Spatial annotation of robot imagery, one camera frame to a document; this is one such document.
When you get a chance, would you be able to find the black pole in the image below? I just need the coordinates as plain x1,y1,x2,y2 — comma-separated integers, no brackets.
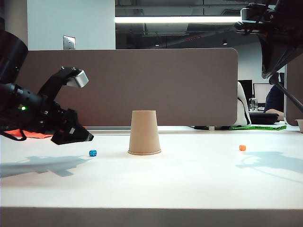
269,72,303,109

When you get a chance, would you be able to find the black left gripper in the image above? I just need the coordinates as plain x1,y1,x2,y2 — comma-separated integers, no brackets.
35,101,95,146

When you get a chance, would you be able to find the brown paper cup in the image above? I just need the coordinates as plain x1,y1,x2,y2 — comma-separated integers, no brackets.
127,110,162,156

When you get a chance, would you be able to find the wide brown divider panel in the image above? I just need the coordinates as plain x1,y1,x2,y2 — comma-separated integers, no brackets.
18,48,239,127

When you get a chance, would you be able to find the brown divider panel white edge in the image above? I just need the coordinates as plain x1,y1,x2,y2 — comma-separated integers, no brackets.
285,61,303,127

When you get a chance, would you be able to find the black flat case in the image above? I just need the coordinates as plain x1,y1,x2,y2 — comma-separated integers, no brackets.
250,112,281,125

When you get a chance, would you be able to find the white bag with black strap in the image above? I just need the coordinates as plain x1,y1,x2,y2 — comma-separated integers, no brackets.
237,81,252,127

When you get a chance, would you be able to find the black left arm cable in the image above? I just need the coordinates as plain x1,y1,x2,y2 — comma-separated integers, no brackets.
0,130,27,142

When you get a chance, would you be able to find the dark computer monitor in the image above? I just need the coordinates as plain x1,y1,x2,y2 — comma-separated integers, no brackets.
239,79,253,105

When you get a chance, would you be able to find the metal wall outlet plate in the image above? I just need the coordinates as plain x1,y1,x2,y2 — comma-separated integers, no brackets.
62,35,76,50

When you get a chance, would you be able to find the seated person in dark shirt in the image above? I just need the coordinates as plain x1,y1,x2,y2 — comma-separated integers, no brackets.
264,84,286,121

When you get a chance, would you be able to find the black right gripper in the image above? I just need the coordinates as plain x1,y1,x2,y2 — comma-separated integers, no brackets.
233,21,303,79

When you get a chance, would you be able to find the orange cloth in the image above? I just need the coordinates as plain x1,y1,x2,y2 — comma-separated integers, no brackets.
4,129,54,139

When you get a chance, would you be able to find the silver left wrist camera with bracket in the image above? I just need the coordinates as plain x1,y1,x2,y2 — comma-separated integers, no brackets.
37,66,89,103

